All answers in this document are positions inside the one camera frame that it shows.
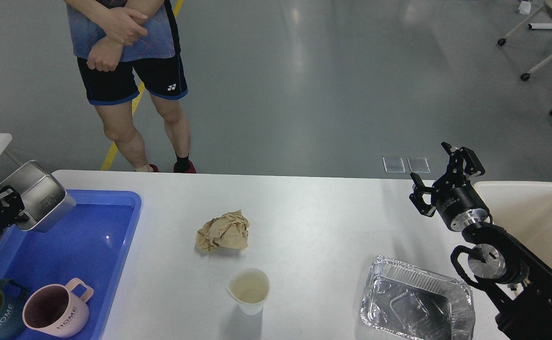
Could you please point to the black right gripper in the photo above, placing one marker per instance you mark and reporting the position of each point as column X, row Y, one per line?
column 457, row 202

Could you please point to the crumpled brown paper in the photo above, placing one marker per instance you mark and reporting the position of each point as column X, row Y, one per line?
column 228, row 231

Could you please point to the white paper cup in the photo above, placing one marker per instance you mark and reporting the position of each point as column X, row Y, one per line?
column 250, row 288

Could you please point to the blue plastic tray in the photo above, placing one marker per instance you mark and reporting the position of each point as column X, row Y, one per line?
column 91, row 243

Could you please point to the square stainless steel tin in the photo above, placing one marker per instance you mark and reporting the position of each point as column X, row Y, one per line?
column 45, row 201

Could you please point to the person in patterned shirt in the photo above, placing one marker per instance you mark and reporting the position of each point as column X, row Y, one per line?
column 117, row 43

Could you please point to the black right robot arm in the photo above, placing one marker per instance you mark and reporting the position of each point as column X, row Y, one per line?
column 517, row 282

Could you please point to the pink home mug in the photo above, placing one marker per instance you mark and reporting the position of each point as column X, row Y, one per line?
column 59, row 310

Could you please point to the beige plastic bin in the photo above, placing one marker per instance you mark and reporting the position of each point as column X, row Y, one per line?
column 524, row 210

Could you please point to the white wheeled chair base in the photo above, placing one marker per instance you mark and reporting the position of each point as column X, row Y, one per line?
column 528, row 44

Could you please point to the aluminium foil tray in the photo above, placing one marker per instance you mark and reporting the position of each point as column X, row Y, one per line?
column 416, row 304

